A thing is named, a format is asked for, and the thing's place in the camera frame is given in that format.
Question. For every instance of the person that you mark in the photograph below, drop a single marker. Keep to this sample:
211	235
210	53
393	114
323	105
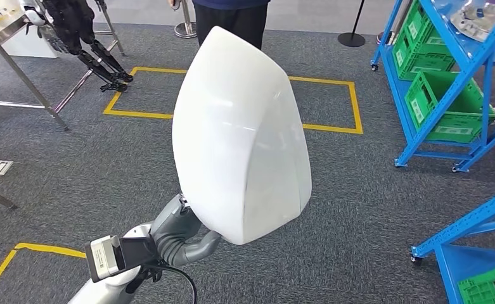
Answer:
230	25

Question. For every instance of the green plastic crate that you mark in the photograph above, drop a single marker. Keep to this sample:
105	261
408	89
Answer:
417	25
419	63
490	289
474	105

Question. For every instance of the white plastic mirror cover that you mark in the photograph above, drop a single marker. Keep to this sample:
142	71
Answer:
239	138

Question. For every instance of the yellow floor tape outline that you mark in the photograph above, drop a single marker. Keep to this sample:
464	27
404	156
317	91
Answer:
138	114
50	249

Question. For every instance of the steel side table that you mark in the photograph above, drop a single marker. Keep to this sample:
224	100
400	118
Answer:
1	30

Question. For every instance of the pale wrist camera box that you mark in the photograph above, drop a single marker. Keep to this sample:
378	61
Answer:
102	258

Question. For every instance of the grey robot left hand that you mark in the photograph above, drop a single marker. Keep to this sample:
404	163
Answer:
176	218

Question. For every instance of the white cabinet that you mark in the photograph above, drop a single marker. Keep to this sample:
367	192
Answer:
24	46

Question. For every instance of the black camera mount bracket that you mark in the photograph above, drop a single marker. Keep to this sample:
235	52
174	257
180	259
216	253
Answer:
138	251

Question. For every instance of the chrome stanchion post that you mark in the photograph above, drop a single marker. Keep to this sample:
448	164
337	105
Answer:
185	30

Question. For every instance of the floor socket plate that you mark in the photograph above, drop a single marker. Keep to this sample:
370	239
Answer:
0	168

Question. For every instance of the plastic-wrapped silver hubcap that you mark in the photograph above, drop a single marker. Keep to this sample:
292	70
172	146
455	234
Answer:
482	21

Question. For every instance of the black stanchion post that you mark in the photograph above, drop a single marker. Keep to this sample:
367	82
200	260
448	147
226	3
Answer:
351	40

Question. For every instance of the blue metal shelf rack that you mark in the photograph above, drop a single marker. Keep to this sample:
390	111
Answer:
448	264
461	82

